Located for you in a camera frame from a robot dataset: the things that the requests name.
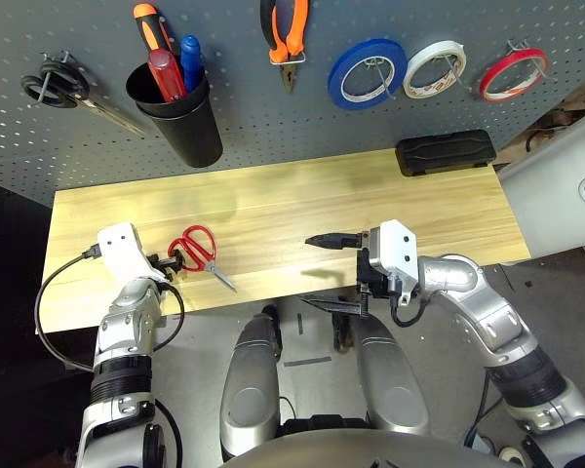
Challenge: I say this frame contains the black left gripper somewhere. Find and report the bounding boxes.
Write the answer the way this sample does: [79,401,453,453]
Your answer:
[145,248,184,285]

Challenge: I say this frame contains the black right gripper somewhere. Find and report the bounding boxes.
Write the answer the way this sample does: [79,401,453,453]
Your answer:
[296,232,397,321]

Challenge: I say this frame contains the red handled scissors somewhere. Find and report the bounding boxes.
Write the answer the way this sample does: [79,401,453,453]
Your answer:
[167,224,239,293]

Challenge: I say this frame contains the red handled screwdriver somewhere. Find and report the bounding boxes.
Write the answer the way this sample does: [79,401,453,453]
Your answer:
[146,47,188,103]

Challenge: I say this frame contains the orange black long-nose pliers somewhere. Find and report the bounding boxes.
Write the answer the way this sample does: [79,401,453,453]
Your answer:
[259,0,311,95]

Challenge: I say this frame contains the red tape roll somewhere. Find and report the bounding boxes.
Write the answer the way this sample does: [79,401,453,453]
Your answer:
[478,47,551,103]

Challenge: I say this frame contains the dark grey pegboard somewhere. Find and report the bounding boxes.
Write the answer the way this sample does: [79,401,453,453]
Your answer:
[0,0,585,206]

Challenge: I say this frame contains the silver right robot leg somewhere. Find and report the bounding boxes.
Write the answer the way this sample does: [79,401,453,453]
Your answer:
[331,311,431,438]

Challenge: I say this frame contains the silver robot leg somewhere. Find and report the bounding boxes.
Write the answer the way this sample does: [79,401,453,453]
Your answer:
[218,306,284,462]
[331,311,431,438]

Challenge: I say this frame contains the black plastic cup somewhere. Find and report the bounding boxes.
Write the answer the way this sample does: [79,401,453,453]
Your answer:
[125,60,224,169]

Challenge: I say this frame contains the silver left robot leg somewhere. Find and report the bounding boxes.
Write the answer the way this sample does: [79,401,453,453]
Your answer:
[218,306,284,462]

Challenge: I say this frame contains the black zip case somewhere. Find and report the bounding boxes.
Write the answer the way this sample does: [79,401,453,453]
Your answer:
[394,129,498,177]

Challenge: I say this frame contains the grey robot torso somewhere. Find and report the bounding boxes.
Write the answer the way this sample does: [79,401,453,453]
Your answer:
[218,413,518,468]

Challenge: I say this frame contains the blue tape roll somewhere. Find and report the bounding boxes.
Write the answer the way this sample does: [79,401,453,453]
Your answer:
[327,38,409,111]

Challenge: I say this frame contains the silver double peg hook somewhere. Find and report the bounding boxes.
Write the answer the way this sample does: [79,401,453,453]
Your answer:
[364,57,397,101]
[433,53,472,92]
[37,48,77,104]
[506,39,552,82]

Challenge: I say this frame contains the orange black screwdriver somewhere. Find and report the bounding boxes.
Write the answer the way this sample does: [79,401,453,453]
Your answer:
[133,3,176,55]

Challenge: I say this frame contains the white tape roll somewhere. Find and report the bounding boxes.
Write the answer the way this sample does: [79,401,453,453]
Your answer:
[402,40,468,101]

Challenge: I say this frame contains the brown wooden furniture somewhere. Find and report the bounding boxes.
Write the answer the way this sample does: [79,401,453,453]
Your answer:
[496,72,585,165]

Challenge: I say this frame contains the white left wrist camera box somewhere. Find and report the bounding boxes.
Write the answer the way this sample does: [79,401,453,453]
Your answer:
[97,221,170,284]

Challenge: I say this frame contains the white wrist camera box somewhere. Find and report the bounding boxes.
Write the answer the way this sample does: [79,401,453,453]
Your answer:
[368,218,418,306]
[97,221,170,284]

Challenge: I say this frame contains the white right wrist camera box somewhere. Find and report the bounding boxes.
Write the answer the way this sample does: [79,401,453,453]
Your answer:
[368,218,418,306]

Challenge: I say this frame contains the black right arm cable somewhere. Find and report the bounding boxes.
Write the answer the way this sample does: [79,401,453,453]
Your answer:
[389,291,506,449]

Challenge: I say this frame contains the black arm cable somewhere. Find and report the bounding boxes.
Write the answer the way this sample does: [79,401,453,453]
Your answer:
[389,291,506,449]
[33,248,185,372]

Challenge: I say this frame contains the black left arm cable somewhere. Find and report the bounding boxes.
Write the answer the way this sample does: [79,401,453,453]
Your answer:
[33,248,185,372]

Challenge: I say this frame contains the black handled scissors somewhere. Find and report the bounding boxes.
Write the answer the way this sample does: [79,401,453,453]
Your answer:
[20,51,147,137]

